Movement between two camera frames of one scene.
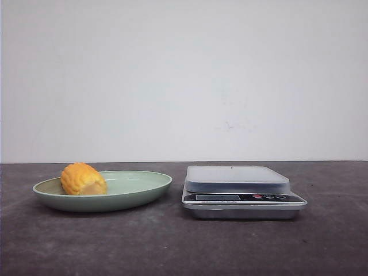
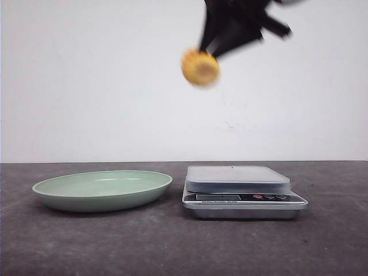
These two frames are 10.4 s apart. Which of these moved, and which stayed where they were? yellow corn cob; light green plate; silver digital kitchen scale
Moved: yellow corn cob
Stayed: light green plate; silver digital kitchen scale
